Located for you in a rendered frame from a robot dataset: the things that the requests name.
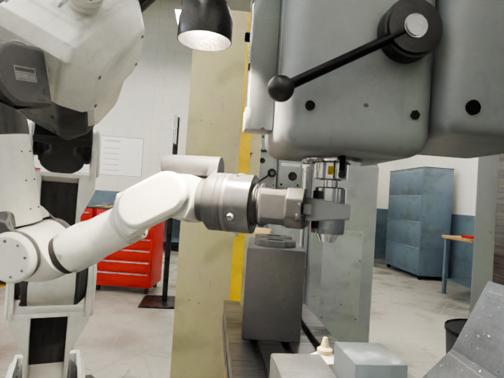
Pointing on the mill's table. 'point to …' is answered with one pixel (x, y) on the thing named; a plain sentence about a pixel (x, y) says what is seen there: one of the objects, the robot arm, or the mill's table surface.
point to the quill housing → (347, 87)
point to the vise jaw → (299, 366)
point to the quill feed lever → (406, 39)
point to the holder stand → (273, 289)
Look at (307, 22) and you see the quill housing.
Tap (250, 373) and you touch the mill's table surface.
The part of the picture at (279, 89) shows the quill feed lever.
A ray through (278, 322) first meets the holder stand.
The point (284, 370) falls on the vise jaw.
